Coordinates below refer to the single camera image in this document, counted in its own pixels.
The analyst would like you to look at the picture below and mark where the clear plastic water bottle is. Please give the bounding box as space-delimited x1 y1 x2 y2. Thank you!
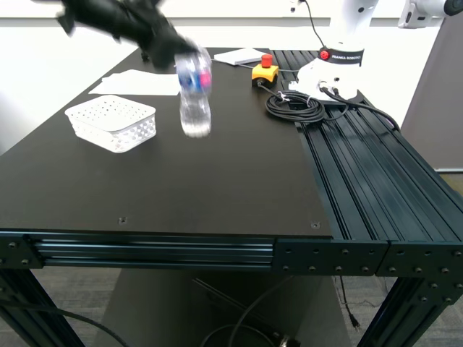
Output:
174 42 214 140

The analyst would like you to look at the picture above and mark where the small white paper sheet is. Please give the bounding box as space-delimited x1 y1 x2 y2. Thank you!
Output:
64 94 158 155

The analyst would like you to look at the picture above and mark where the thick black robot connector cable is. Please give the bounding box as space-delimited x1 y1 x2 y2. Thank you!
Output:
317 80 402 133

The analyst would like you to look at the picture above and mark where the white printed paper sheet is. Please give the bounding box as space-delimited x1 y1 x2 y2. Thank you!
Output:
101 69 181 97
88 74 122 96

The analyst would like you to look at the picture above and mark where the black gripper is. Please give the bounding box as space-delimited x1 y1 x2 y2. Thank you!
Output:
139 10 200 70

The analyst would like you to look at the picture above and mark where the grey partition panel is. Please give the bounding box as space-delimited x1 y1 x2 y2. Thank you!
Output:
400 14 463 171

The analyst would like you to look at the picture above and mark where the white manual booklet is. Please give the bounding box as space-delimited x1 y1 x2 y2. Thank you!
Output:
213 47 268 68

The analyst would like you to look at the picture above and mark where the black power cord with plug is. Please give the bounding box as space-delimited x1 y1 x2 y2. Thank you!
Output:
337 276 363 332

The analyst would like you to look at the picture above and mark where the coiled black cable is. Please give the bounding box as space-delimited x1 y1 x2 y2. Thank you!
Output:
255 82 327 124

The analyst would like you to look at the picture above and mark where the black aluminium table frame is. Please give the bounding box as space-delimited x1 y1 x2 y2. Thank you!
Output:
0 48 463 347

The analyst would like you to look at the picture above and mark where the thin black hanging cable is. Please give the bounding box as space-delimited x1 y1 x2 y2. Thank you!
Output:
300 0 329 51

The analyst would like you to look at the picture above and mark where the yellow emergency stop button box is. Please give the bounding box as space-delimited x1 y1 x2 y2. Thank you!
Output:
251 53 281 88

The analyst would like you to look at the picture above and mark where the black floor cable loop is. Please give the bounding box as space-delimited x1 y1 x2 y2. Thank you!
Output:
0 302 122 347

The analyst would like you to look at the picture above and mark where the black cable under table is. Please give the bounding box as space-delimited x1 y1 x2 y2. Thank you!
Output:
200 273 302 347

